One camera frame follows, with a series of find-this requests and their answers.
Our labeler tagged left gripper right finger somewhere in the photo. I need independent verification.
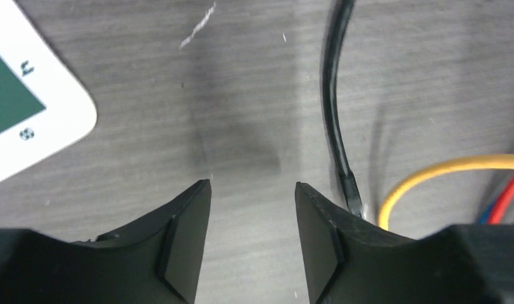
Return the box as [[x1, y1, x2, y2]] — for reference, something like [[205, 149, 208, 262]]
[[295, 182, 514, 303]]

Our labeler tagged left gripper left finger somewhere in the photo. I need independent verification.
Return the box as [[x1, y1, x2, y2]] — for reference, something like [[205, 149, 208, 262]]
[[0, 179, 211, 303]]

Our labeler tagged green white chessboard mat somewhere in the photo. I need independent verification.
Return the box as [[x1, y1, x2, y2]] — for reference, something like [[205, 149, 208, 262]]
[[0, 1, 97, 182]]

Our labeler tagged blue ethernet cable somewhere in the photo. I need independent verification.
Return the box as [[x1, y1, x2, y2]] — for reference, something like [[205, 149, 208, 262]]
[[477, 203, 497, 225]]

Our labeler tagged red ethernet cable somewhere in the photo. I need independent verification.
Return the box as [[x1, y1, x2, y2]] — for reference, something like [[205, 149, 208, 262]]
[[487, 170, 514, 225]]

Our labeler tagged yellow ethernet cable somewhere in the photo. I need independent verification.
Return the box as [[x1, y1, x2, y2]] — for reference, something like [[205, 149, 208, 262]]
[[377, 154, 514, 231]]

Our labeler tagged black ethernet cable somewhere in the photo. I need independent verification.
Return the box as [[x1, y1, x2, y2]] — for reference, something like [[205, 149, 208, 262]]
[[321, 0, 366, 220]]

